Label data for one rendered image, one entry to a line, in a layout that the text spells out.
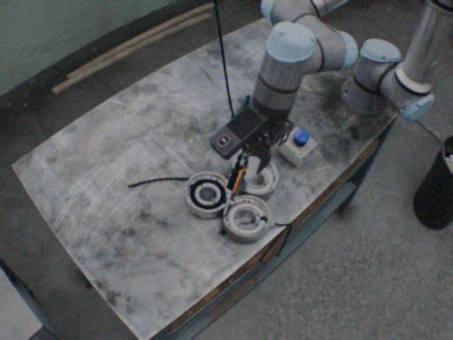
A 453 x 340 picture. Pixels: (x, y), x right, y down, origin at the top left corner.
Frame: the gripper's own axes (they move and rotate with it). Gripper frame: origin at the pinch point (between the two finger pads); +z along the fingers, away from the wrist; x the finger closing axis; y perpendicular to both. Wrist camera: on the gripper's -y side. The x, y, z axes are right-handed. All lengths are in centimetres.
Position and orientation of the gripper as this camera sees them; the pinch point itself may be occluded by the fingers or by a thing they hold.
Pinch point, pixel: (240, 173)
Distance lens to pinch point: 90.7
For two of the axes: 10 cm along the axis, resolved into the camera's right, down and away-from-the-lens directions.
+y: 7.1, -4.4, 5.5
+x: -6.8, -6.4, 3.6
